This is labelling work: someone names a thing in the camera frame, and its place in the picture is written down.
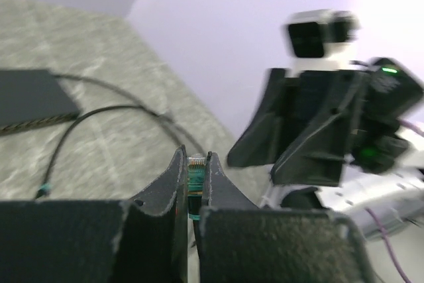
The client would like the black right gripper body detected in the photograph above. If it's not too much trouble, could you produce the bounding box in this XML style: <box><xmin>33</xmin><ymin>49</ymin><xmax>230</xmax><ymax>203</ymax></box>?
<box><xmin>227</xmin><ymin>68</ymin><xmax>368</xmax><ymax>187</ymax></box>

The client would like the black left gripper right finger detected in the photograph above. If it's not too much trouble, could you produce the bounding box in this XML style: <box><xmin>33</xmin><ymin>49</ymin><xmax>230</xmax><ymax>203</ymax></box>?
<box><xmin>198</xmin><ymin>152</ymin><xmax>374</xmax><ymax>282</ymax></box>

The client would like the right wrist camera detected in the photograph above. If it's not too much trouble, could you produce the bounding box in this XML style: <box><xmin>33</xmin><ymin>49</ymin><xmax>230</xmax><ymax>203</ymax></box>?
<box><xmin>281</xmin><ymin>9</ymin><xmax>360</xmax><ymax>77</ymax></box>

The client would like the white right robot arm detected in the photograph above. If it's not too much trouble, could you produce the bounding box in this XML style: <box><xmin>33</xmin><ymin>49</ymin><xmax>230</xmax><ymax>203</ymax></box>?
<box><xmin>227</xmin><ymin>58</ymin><xmax>423</xmax><ymax>187</ymax></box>

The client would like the black cable with teal plug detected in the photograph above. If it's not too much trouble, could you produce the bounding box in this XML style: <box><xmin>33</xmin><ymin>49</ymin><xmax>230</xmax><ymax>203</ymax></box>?
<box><xmin>34</xmin><ymin>64</ymin><xmax>208</xmax><ymax>251</ymax></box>

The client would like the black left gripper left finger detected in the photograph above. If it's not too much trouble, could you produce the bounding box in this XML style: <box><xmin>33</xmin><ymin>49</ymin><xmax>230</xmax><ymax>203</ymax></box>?
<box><xmin>1</xmin><ymin>147</ymin><xmax>188</xmax><ymax>282</ymax></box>

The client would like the black network switch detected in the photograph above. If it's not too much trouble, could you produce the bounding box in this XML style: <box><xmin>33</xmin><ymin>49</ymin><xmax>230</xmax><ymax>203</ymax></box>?
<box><xmin>1</xmin><ymin>69</ymin><xmax>80</xmax><ymax>135</ymax></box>

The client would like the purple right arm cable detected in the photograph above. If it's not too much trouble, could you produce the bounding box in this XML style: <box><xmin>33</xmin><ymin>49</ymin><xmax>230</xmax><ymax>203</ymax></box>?
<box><xmin>364</xmin><ymin>119</ymin><xmax>424</xmax><ymax>283</ymax></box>

